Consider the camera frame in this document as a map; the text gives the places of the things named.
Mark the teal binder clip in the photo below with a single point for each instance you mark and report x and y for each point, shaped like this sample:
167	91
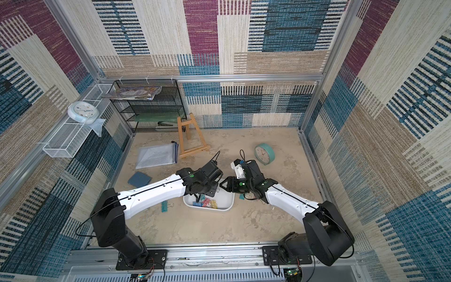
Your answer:
165	205

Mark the black wire mesh shelf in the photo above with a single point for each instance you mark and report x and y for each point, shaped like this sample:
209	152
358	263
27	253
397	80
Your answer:
155	113

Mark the clear zip document pouch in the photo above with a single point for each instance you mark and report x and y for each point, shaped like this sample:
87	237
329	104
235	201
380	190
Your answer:
160	155

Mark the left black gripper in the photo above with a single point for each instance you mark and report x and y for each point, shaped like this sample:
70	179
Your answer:
215	186

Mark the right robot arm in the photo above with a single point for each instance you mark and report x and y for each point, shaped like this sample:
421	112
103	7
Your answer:
327	237

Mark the white round clock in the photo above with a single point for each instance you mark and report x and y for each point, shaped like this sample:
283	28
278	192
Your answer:
83	112

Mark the wooden mini easel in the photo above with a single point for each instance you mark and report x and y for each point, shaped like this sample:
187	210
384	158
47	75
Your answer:
186	125

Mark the white wire wall basket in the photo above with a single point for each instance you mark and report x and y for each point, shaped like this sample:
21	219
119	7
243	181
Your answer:
70	136

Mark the blue folded cloth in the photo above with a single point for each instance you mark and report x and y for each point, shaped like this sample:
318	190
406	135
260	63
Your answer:
139	180

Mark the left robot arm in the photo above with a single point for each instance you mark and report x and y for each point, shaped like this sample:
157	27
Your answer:
113	209

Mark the white plastic storage box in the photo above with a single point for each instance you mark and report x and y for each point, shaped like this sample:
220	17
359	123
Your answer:
222	201

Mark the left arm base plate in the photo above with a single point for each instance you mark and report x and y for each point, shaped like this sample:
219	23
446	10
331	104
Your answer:
155	258

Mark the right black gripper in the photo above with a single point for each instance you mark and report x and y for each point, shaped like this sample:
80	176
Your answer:
232	183

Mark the magazine on shelf top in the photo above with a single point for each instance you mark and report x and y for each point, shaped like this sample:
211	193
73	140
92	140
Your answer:
132	92

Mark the green round alarm clock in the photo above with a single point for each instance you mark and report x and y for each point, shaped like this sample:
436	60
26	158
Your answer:
264	153

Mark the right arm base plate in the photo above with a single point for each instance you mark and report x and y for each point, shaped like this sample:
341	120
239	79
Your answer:
276	255

